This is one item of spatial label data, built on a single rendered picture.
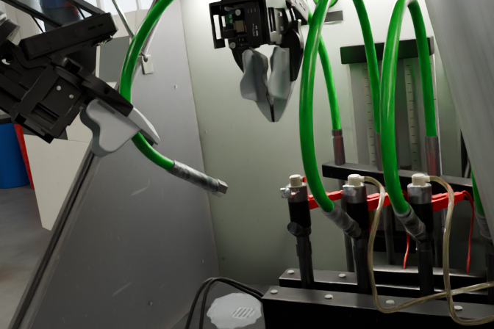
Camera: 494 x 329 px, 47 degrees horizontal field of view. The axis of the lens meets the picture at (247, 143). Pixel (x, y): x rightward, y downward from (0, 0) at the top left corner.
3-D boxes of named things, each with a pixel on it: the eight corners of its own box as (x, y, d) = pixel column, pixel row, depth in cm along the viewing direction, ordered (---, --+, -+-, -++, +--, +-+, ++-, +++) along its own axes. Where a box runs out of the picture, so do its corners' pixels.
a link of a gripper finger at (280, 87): (259, 129, 67) (249, 50, 65) (278, 120, 72) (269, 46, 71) (284, 128, 66) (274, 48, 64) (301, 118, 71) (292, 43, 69)
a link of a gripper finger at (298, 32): (266, 84, 70) (258, 11, 68) (272, 81, 71) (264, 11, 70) (303, 81, 68) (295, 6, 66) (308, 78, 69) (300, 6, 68)
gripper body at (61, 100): (54, 147, 68) (-39, 87, 65) (94, 90, 71) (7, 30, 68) (64, 139, 62) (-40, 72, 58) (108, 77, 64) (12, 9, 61)
